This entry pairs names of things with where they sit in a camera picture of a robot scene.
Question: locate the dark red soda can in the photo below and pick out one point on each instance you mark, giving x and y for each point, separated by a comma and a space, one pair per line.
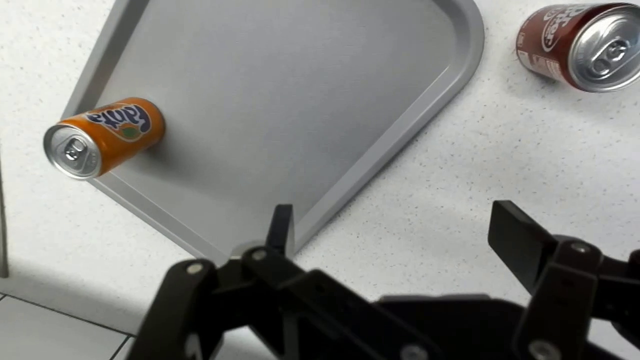
577, 42

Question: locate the orange Fanta soda can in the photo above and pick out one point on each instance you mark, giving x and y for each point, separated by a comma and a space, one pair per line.
103, 136

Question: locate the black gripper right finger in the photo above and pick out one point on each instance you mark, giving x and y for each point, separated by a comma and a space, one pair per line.
560, 281

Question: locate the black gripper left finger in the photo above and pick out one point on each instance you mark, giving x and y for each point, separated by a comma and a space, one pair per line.
266, 292

